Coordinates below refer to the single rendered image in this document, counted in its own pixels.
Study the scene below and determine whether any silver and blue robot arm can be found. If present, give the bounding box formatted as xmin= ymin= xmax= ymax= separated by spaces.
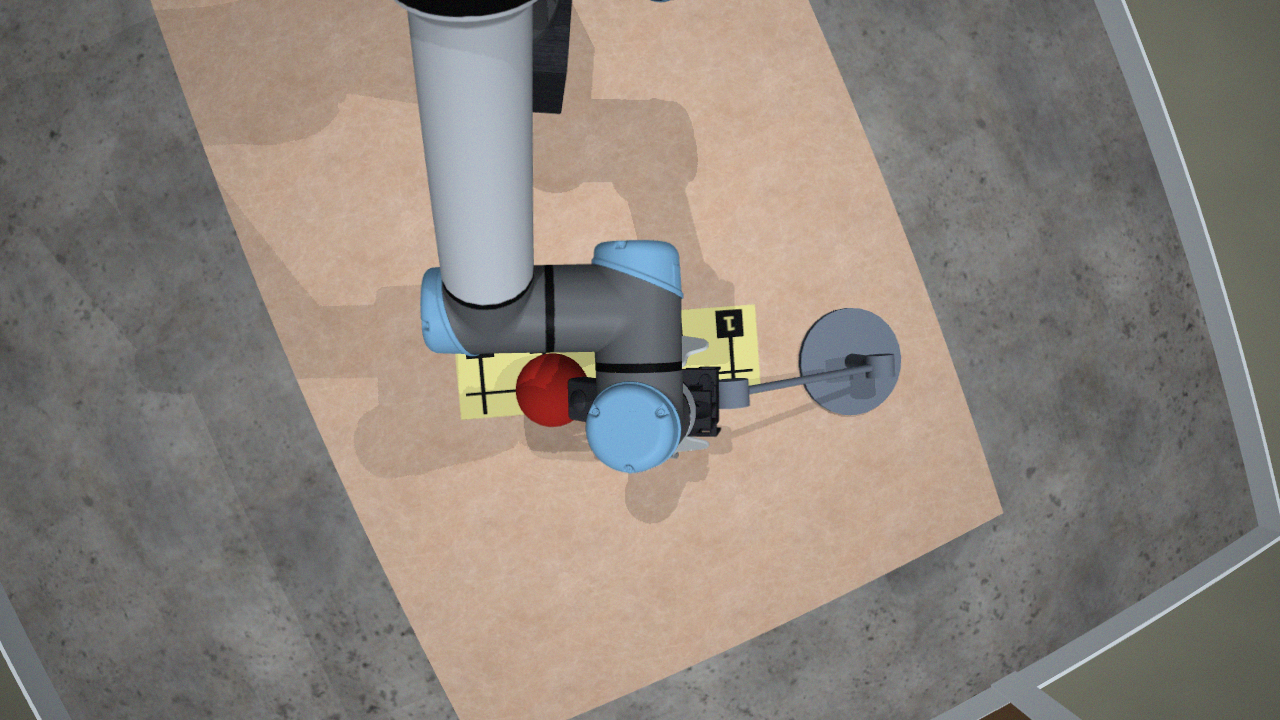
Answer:
xmin=394 ymin=0 xmax=696 ymax=474

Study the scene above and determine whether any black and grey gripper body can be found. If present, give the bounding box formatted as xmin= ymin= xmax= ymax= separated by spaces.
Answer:
xmin=684 ymin=366 xmax=721 ymax=437

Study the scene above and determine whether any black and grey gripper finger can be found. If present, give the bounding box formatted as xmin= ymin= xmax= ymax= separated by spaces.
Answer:
xmin=671 ymin=437 xmax=709 ymax=459
xmin=682 ymin=336 xmax=709 ymax=368

